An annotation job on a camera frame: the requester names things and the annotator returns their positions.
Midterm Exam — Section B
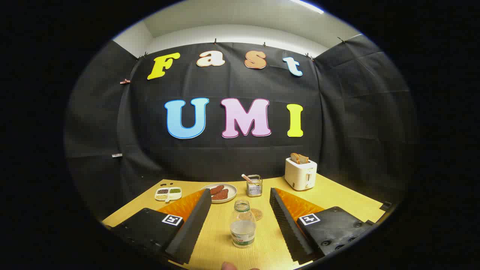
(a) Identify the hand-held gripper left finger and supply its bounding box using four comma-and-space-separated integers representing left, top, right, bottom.
109, 189, 212, 265

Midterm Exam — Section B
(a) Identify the white divided condiment dish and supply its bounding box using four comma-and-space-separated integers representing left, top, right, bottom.
154, 186, 182, 203

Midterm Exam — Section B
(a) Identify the clear plastic juice bottle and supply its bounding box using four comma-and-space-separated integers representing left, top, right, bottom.
229, 199, 257, 249

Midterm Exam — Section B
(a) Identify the white round plate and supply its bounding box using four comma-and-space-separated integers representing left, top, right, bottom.
200, 183, 237, 204

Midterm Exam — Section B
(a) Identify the black backdrop cloth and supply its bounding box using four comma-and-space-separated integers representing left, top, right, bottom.
64, 34, 419, 222

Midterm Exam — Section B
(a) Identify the wooden table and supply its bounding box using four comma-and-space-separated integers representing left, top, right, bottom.
101, 173, 390, 270

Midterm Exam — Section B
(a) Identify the white toaster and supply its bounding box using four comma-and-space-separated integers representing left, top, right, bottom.
284, 157, 318, 191

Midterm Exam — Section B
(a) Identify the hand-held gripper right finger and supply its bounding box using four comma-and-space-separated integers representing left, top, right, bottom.
270, 187, 375, 265

